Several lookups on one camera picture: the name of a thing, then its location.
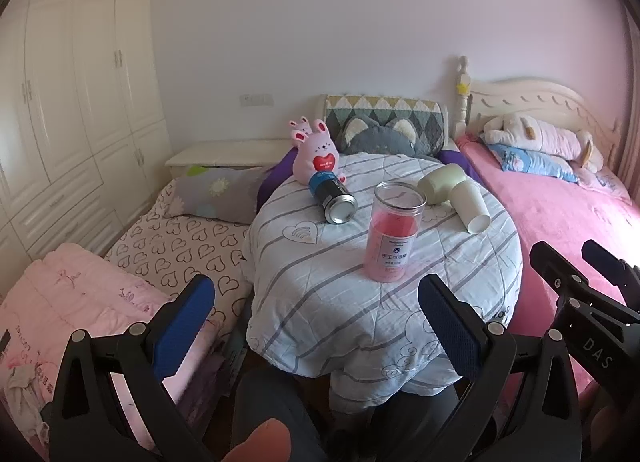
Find cream bed headboard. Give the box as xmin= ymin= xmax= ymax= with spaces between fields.
xmin=452 ymin=56 xmax=623 ymax=178

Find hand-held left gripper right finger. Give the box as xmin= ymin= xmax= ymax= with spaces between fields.
xmin=417 ymin=274 xmax=586 ymax=462

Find white paper cup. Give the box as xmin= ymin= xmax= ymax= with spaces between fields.
xmin=450 ymin=181 xmax=491 ymax=234

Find pink bunny plush toy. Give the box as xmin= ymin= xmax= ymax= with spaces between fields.
xmin=287 ymin=117 xmax=347 ymax=186

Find pink printed pillow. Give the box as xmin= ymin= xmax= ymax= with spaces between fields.
xmin=565 ymin=164 xmax=632 ymax=203

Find person's left leg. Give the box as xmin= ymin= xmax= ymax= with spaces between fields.
xmin=230 ymin=372 xmax=331 ymax=462

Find pale green cup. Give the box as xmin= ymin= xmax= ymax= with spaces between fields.
xmin=417 ymin=163 xmax=473 ymax=206

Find white nightstand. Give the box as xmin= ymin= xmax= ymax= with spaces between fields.
xmin=165 ymin=138 xmax=296 ymax=178

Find blue printed pillow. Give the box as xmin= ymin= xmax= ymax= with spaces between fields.
xmin=486 ymin=143 xmax=583 ymax=186

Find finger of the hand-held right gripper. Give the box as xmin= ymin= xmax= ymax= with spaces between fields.
xmin=530 ymin=241 xmax=593 ymax=304
xmin=581 ymin=239 xmax=640 ymax=315

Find white dog plush toy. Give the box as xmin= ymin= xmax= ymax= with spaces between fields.
xmin=481 ymin=112 xmax=605 ymax=174

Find pink folded quilt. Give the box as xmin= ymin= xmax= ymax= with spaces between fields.
xmin=0 ymin=242 xmax=226 ymax=448

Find person's right leg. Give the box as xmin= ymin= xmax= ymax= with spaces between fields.
xmin=370 ymin=382 xmax=466 ymax=462

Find person's leg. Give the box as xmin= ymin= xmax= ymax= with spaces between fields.
xmin=230 ymin=372 xmax=331 ymax=462
xmin=370 ymin=382 xmax=466 ymax=462

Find purple cloth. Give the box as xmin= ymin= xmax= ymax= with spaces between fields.
xmin=255 ymin=146 xmax=466 ymax=210

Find pink bed blanket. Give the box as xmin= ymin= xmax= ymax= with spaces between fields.
xmin=455 ymin=134 xmax=640 ymax=393

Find crumpled light clothes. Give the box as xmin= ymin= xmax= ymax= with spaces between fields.
xmin=2 ymin=362 xmax=56 ymax=438

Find heart print bed sheet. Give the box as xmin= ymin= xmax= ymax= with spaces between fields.
xmin=102 ymin=177 xmax=256 ymax=323

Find grey floral pillow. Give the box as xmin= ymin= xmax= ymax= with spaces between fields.
xmin=167 ymin=165 xmax=273 ymax=223

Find orange rounded object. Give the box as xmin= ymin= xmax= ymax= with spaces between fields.
xmin=247 ymin=417 xmax=292 ymax=462

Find clear jar with pink contents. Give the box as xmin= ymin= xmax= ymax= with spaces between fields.
xmin=366 ymin=181 xmax=427 ymax=283

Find grey cat face cushion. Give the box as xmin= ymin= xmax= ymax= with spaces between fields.
xmin=341 ymin=117 xmax=443 ymax=158

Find grey striped white quilt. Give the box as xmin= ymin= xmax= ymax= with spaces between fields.
xmin=244 ymin=152 xmax=523 ymax=395

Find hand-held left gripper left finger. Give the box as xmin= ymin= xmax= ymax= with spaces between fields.
xmin=42 ymin=273 xmax=221 ymax=462

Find blue metal can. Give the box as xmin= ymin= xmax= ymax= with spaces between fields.
xmin=307 ymin=172 xmax=357 ymax=225

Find diamond pattern cushion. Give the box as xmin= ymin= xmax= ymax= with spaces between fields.
xmin=320 ymin=94 xmax=449 ymax=153

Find white wardrobe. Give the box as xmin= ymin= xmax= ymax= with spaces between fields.
xmin=0 ymin=0 xmax=173 ymax=293

